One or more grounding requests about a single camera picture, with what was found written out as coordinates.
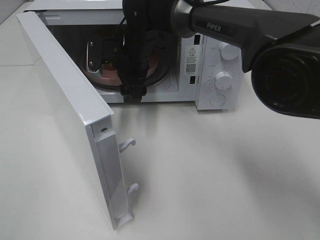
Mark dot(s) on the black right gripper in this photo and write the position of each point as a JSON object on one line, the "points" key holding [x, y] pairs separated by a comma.
{"points": [[148, 31]]}

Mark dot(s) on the pink round plate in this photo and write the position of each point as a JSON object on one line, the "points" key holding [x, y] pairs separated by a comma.
{"points": [[108, 75]]}

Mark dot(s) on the white microwave door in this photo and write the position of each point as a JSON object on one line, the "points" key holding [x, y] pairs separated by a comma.
{"points": [[84, 118]]}

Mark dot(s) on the round white door button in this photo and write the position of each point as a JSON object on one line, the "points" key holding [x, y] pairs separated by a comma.
{"points": [[218, 100]]}

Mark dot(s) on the white microwave knob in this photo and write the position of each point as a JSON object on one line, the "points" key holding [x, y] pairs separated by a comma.
{"points": [[223, 80], [228, 51]]}

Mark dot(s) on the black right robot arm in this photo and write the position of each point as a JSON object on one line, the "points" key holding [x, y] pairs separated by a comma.
{"points": [[280, 49]]}

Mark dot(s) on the glass microwave turntable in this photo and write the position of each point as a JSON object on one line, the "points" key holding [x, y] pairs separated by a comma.
{"points": [[157, 77]]}

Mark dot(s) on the white microwave oven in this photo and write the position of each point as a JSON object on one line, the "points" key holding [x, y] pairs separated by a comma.
{"points": [[74, 40]]}

